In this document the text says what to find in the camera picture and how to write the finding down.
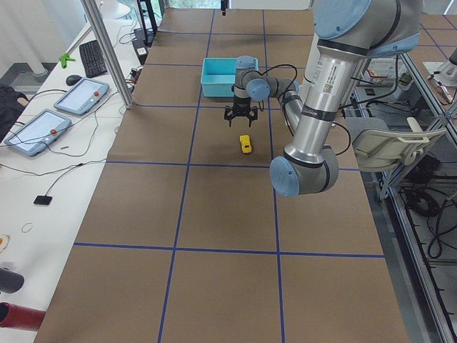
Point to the teach pendant tablet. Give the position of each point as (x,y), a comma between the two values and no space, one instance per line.
(39,133)
(82,96)

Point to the aluminium frame post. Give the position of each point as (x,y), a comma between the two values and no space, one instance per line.
(97,24)

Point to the small black square pad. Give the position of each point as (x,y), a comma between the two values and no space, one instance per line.
(42,200)

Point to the red cylinder bottle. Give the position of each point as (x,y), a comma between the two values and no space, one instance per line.
(19,317)

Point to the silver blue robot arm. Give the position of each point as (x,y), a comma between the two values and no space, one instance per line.
(346,33)

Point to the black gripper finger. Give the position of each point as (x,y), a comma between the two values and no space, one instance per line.
(252,114)
(229,114)

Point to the cream plastic chair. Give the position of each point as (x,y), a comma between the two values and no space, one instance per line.
(379,149)

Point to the turquoise plastic bin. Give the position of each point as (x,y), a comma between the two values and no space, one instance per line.
(218,75)

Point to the black keyboard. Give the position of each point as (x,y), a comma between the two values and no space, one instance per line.
(92,59)

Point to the black computer mouse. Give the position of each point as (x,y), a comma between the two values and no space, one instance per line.
(73,79)

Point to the green clamp tool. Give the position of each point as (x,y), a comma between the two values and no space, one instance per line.
(64,59)

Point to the near teach pendant tablet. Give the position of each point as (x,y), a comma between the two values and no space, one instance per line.
(39,133)

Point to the yellow beetle toy car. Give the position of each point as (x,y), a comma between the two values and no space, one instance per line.
(245,142)

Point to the far teach pendant tablet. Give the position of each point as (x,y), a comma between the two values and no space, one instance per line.
(82,96)

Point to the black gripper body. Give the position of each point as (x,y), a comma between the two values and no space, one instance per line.
(241,106)

